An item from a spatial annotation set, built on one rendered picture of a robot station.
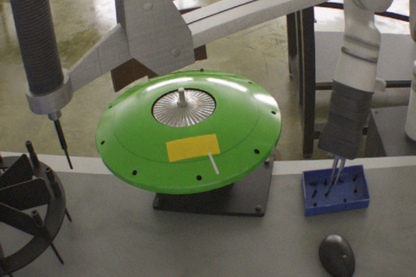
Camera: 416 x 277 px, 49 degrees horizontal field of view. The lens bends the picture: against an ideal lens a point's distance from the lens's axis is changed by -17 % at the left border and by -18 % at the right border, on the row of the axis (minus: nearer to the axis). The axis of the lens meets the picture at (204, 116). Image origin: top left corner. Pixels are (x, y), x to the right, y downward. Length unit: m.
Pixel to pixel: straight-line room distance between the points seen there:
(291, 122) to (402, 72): 0.68
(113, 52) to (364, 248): 0.57
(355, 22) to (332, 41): 1.94
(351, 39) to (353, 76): 0.06
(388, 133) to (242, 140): 0.50
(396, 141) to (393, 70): 1.40
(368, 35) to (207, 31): 0.39
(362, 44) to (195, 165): 0.32
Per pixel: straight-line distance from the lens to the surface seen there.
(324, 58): 2.59
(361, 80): 0.81
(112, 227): 0.95
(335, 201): 0.95
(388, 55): 2.70
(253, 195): 0.95
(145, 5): 0.43
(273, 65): 3.04
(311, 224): 0.91
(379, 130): 1.22
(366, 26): 0.81
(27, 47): 0.44
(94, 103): 2.94
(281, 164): 1.02
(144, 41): 0.45
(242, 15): 0.48
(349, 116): 0.81
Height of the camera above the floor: 1.60
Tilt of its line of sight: 37 degrees down
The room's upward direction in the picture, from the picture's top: 7 degrees counter-clockwise
